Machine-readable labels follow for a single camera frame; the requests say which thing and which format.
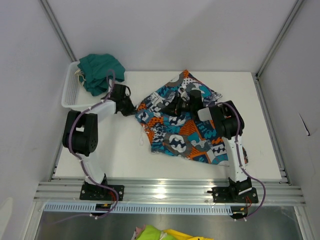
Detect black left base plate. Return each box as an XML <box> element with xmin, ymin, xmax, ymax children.
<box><xmin>79</xmin><ymin>182</ymin><xmax>125</xmax><ymax>201</ymax></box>

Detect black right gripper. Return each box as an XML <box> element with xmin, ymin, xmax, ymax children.
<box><xmin>161</xmin><ymin>95</ymin><xmax>194</xmax><ymax>117</ymax></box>

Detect aluminium mounting rail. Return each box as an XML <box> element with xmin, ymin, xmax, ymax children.
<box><xmin>33</xmin><ymin>178</ymin><xmax>306</xmax><ymax>206</ymax></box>

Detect aluminium frame post right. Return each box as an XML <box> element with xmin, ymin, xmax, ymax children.
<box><xmin>255</xmin><ymin>0</ymin><xmax>307</xmax><ymax>79</ymax></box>

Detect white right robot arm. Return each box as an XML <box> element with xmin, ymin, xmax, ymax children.
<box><xmin>160</xmin><ymin>90</ymin><xmax>253</xmax><ymax>202</ymax></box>

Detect white plastic basket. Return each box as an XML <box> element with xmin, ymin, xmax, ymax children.
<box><xmin>61</xmin><ymin>61</ymin><xmax>107</xmax><ymax>112</ymax></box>

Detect green folded shorts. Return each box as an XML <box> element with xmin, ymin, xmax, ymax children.
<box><xmin>75</xmin><ymin>53</ymin><xmax>126</xmax><ymax>97</ymax></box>

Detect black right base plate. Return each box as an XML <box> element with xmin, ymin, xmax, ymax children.
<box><xmin>207</xmin><ymin>186</ymin><xmax>259</xmax><ymax>204</ymax></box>

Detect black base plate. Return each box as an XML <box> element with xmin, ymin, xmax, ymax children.
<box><xmin>207</xmin><ymin>186</ymin><xmax>259</xmax><ymax>204</ymax></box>
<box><xmin>79</xmin><ymin>182</ymin><xmax>125</xmax><ymax>201</ymax></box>

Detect colourful patterned shorts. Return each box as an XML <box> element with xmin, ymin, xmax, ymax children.
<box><xmin>134</xmin><ymin>69</ymin><xmax>251</xmax><ymax>168</ymax></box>

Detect lime green cloth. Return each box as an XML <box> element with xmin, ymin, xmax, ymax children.
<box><xmin>134</xmin><ymin>225</ymin><xmax>167</xmax><ymax>240</ymax></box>

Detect white slotted cable duct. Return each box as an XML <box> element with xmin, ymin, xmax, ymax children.
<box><xmin>43</xmin><ymin>202</ymin><xmax>233</xmax><ymax>216</ymax></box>

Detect aluminium frame post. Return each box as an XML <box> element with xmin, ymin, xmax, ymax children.
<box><xmin>38</xmin><ymin>0</ymin><xmax>77</xmax><ymax>62</ymax></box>
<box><xmin>255</xmin><ymin>0</ymin><xmax>307</xmax><ymax>79</ymax></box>

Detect yellow cloth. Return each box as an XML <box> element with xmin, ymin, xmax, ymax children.
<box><xmin>163</xmin><ymin>229</ymin><xmax>203</xmax><ymax>240</ymax></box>

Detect aluminium frame post left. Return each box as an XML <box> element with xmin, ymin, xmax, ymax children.
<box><xmin>38</xmin><ymin>0</ymin><xmax>77</xmax><ymax>62</ymax></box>

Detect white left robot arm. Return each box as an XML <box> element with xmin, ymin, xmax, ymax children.
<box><xmin>62</xmin><ymin>84</ymin><xmax>136</xmax><ymax>200</ymax></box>

